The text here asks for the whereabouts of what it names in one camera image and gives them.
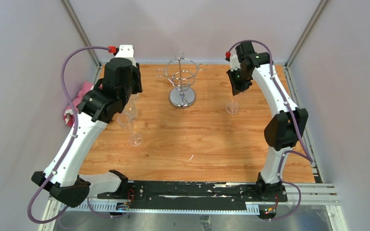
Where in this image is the clear wine glass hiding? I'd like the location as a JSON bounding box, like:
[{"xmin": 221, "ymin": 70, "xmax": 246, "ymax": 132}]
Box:
[
  {"xmin": 123, "ymin": 101, "xmax": 137, "ymax": 122},
  {"xmin": 226, "ymin": 93, "xmax": 241, "ymax": 115},
  {"xmin": 130, "ymin": 93, "xmax": 142, "ymax": 103},
  {"xmin": 117, "ymin": 113, "xmax": 143, "ymax": 146}
]

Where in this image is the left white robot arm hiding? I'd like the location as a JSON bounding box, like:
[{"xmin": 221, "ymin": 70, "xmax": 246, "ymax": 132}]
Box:
[{"xmin": 31, "ymin": 57, "xmax": 142, "ymax": 207}]

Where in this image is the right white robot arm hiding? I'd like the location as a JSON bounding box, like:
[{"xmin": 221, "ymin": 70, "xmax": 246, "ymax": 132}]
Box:
[{"xmin": 225, "ymin": 39, "xmax": 308, "ymax": 201}]

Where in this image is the chrome wine glass rack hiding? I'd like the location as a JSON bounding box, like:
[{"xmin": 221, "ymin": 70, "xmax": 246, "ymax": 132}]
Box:
[{"xmin": 156, "ymin": 51, "xmax": 207, "ymax": 109}]

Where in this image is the pink camouflage cloth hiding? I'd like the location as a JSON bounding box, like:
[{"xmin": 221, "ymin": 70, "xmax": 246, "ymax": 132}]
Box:
[{"xmin": 63, "ymin": 81, "xmax": 94, "ymax": 127}]

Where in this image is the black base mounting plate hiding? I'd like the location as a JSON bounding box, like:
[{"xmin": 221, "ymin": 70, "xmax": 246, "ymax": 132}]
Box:
[{"xmin": 96, "ymin": 180, "xmax": 288, "ymax": 211}]

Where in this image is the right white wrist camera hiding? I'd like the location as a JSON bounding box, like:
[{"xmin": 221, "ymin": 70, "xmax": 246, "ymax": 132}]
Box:
[{"xmin": 230, "ymin": 54, "xmax": 240, "ymax": 72}]

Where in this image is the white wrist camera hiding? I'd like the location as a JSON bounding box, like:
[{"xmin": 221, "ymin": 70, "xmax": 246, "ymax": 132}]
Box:
[
  {"xmin": 114, "ymin": 44, "xmax": 136, "ymax": 66},
  {"xmin": 230, "ymin": 54, "xmax": 240, "ymax": 72}
]

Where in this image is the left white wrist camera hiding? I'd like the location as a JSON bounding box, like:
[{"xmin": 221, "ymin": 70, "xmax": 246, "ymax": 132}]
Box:
[{"xmin": 114, "ymin": 44, "xmax": 136, "ymax": 66}]

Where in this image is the aluminium frame rail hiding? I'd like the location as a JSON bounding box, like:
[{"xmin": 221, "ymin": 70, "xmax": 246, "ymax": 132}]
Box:
[{"xmin": 48, "ymin": 179, "xmax": 340, "ymax": 215}]

